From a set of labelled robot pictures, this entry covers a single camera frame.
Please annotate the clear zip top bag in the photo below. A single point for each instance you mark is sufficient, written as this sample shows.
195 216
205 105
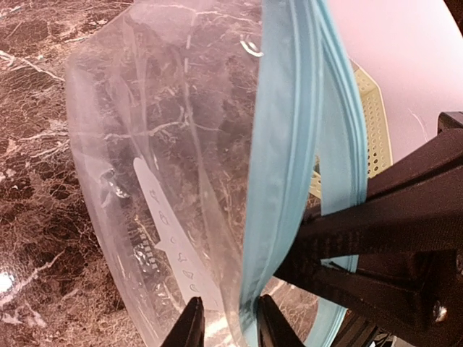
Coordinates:
198 129

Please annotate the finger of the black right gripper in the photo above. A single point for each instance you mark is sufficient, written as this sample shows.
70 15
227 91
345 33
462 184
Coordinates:
423 312
414 206

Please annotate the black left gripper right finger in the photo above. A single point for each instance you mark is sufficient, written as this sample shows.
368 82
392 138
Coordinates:
273 328

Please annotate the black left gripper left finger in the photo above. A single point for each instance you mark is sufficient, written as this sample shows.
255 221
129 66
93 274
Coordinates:
189 329

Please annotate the cream perforated plastic basket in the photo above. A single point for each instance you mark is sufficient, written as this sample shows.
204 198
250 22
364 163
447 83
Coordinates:
379 146

